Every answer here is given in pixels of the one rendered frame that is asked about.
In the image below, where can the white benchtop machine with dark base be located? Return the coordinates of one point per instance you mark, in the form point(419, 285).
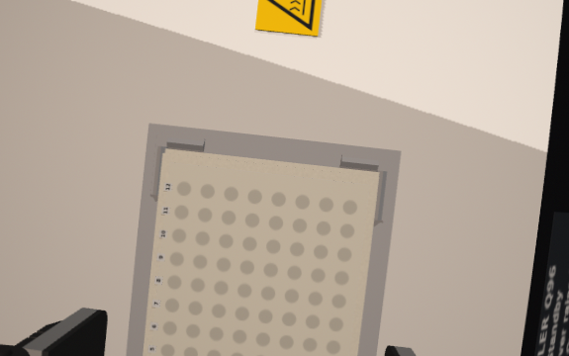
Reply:
point(462, 106)

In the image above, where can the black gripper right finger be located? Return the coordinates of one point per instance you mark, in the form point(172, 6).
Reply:
point(399, 351)

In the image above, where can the cream pcr plate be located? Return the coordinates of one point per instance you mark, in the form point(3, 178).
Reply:
point(255, 257)

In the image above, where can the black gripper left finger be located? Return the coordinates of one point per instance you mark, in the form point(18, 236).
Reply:
point(81, 334)

